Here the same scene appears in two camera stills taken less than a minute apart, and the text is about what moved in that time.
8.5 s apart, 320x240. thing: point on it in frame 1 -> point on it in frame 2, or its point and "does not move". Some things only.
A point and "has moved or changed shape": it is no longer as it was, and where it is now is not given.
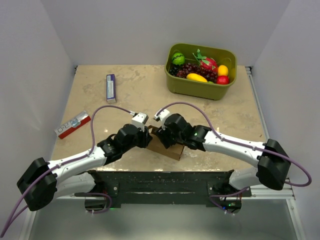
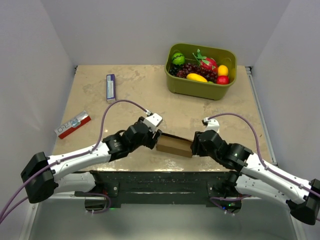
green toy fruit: (178, 58) does not move
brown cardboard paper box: (157, 144) has moved or changed shape
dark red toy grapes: (189, 68) does not move
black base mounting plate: (168, 187) does not move
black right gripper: (162, 134) -> (196, 146)
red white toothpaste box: (64, 130) does not move
